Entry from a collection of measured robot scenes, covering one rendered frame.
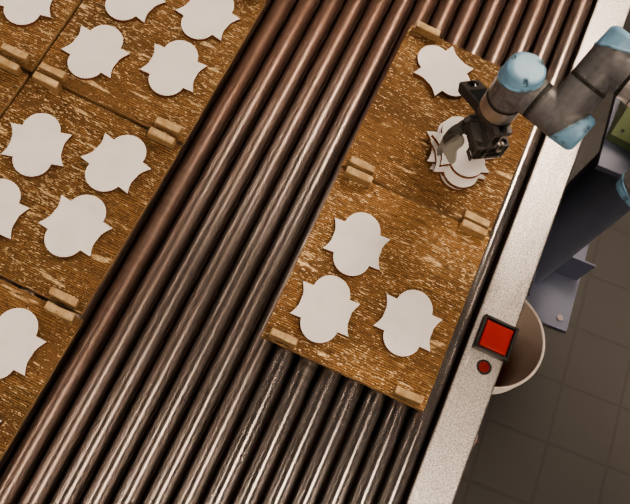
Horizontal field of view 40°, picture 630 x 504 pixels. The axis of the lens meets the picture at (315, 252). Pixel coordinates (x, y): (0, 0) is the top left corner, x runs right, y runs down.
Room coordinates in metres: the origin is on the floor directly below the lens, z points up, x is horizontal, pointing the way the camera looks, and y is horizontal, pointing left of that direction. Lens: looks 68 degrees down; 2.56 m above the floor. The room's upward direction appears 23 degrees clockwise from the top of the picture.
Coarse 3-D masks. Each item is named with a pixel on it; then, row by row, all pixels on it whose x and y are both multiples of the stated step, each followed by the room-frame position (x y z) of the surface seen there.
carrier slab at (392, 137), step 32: (416, 32) 1.26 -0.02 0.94; (416, 64) 1.18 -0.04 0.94; (480, 64) 1.25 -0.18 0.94; (384, 96) 1.06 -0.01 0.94; (416, 96) 1.10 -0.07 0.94; (384, 128) 0.99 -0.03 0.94; (416, 128) 1.02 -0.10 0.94; (512, 128) 1.12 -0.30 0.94; (384, 160) 0.92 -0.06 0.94; (416, 160) 0.95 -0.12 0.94; (512, 160) 1.04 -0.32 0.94; (416, 192) 0.87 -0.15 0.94; (448, 192) 0.91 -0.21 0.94; (480, 192) 0.94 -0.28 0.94
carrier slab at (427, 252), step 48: (336, 192) 0.80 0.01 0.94; (384, 192) 0.84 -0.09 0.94; (432, 240) 0.78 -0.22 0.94; (480, 240) 0.83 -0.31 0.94; (288, 288) 0.56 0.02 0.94; (384, 288) 0.64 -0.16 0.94; (432, 288) 0.68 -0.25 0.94; (336, 336) 0.51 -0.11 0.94; (432, 336) 0.59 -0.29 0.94; (384, 384) 0.46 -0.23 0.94; (432, 384) 0.49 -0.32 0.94
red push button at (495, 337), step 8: (488, 320) 0.67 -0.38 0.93; (488, 328) 0.65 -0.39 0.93; (496, 328) 0.66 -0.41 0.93; (504, 328) 0.67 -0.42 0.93; (488, 336) 0.64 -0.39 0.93; (496, 336) 0.64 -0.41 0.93; (504, 336) 0.65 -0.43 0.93; (480, 344) 0.62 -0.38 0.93; (488, 344) 0.62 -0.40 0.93; (496, 344) 0.63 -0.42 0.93; (504, 344) 0.64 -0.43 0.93; (496, 352) 0.61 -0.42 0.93; (504, 352) 0.62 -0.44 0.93
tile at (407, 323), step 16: (400, 304) 0.62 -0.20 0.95; (416, 304) 0.63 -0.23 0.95; (384, 320) 0.57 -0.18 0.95; (400, 320) 0.59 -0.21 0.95; (416, 320) 0.60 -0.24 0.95; (432, 320) 0.61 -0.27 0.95; (384, 336) 0.54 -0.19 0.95; (400, 336) 0.56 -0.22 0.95; (416, 336) 0.57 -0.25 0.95; (400, 352) 0.53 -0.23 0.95
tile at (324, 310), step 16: (304, 288) 0.57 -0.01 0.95; (320, 288) 0.58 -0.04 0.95; (336, 288) 0.60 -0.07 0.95; (304, 304) 0.54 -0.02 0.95; (320, 304) 0.55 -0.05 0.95; (336, 304) 0.57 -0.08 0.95; (352, 304) 0.58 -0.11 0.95; (304, 320) 0.51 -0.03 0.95; (320, 320) 0.52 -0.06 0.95; (336, 320) 0.53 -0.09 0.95; (304, 336) 0.48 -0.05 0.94; (320, 336) 0.49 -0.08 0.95
